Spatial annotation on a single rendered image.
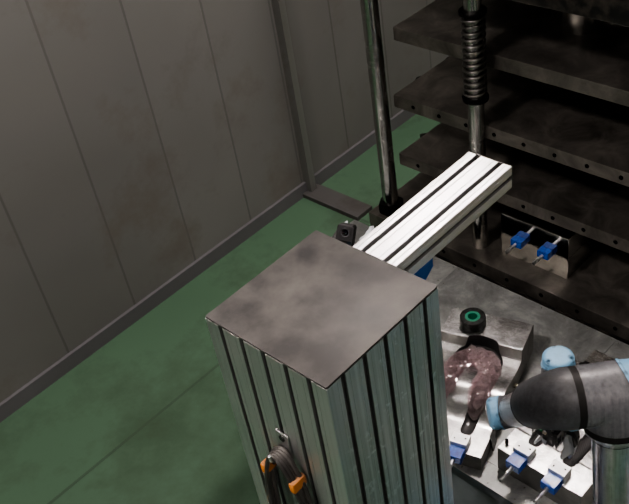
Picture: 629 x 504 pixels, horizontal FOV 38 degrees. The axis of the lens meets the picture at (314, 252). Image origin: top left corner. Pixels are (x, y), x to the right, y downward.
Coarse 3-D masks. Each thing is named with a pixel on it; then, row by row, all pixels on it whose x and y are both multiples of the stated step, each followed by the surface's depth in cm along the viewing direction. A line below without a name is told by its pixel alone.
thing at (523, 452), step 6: (516, 444) 246; (522, 444) 245; (528, 444) 245; (516, 450) 245; (522, 450) 244; (528, 450) 243; (534, 450) 244; (510, 456) 244; (516, 456) 244; (522, 456) 244; (528, 456) 242; (534, 456) 245; (510, 462) 243; (516, 462) 243; (522, 462) 242; (528, 462) 244; (510, 468) 242; (516, 468) 242; (522, 468) 243; (504, 474) 241
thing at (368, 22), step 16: (368, 0) 300; (368, 16) 303; (368, 32) 307; (368, 48) 311; (368, 64) 316; (384, 64) 317; (384, 80) 319; (384, 96) 323; (384, 112) 326; (384, 128) 330; (384, 144) 335; (384, 160) 339; (384, 176) 344; (384, 192) 349; (384, 208) 352
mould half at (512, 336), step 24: (456, 312) 289; (456, 336) 282; (504, 336) 278; (528, 336) 277; (504, 360) 276; (528, 360) 284; (456, 384) 268; (504, 384) 266; (456, 408) 265; (480, 432) 258; (480, 456) 252
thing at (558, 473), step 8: (552, 464) 239; (560, 464) 239; (552, 472) 238; (560, 472) 237; (568, 472) 237; (544, 480) 237; (552, 480) 237; (560, 480) 236; (544, 488) 236; (552, 488) 235
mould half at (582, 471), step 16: (592, 352) 275; (512, 432) 252; (528, 432) 252; (512, 448) 248; (544, 448) 247; (560, 448) 246; (528, 464) 243; (544, 464) 243; (528, 480) 247; (576, 480) 237; (560, 496) 240; (576, 496) 235; (592, 496) 240
